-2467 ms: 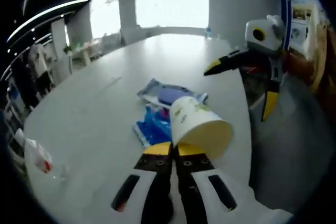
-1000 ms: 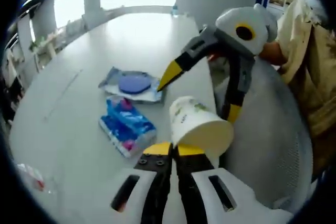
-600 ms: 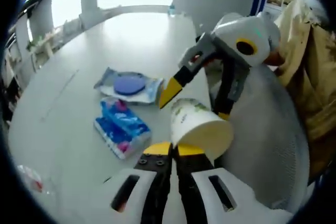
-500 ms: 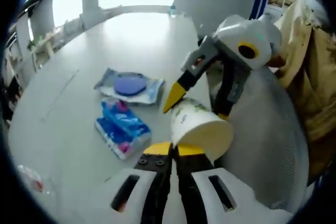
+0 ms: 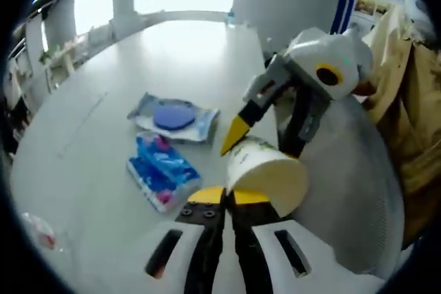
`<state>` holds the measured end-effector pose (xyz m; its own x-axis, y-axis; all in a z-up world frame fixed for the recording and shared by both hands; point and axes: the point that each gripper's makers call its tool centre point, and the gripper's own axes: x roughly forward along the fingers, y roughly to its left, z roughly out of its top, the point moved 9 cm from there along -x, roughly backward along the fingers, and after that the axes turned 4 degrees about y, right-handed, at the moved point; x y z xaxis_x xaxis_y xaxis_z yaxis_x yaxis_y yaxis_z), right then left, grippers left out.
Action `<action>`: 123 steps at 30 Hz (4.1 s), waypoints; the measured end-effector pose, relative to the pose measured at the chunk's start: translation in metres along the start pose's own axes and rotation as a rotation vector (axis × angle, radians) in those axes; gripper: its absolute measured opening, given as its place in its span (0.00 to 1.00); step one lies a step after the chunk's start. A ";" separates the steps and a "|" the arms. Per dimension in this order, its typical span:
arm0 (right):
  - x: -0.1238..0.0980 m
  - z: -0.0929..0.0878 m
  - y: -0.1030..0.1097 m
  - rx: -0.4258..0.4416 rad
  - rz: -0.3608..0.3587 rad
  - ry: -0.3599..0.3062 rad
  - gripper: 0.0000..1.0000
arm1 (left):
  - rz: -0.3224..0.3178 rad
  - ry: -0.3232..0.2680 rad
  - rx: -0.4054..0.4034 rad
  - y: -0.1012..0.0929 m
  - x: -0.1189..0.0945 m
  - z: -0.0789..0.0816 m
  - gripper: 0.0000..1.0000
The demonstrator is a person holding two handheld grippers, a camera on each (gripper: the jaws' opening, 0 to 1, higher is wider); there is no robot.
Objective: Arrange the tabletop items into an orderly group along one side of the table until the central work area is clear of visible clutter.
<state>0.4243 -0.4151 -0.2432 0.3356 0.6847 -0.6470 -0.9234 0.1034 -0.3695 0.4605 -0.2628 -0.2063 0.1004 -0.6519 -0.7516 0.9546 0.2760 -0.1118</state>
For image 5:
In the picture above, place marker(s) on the white paper cup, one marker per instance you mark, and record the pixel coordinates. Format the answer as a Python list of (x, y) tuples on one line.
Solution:
[(268, 177)]

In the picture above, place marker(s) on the blue tissue pack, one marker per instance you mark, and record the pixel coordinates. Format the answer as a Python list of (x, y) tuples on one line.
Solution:
[(162, 170)]

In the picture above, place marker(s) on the clear plastic bottle red label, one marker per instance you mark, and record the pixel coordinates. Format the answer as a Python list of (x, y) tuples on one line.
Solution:
[(41, 235)]

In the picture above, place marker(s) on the white mesh chair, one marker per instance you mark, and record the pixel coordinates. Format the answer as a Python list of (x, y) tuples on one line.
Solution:
[(351, 177)]

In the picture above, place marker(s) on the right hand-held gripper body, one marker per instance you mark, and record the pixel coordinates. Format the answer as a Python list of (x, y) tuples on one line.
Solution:
[(324, 53)]

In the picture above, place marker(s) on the white background desk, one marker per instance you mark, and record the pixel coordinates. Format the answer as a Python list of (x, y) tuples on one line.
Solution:
[(69, 54)]

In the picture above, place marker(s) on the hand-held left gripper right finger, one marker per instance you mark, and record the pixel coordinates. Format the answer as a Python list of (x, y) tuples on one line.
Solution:
[(248, 239)]

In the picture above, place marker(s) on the wet wipes pack blue lid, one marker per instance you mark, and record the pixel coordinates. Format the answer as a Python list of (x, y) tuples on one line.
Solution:
[(174, 116)]

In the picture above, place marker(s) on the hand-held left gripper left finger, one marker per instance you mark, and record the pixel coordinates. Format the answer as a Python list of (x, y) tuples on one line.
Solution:
[(206, 239)]

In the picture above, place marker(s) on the small green plant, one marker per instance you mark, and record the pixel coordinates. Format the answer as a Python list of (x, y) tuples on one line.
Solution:
[(45, 56)]

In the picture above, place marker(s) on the small water bottle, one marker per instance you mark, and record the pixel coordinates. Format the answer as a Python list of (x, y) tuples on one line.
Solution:
[(231, 18)]

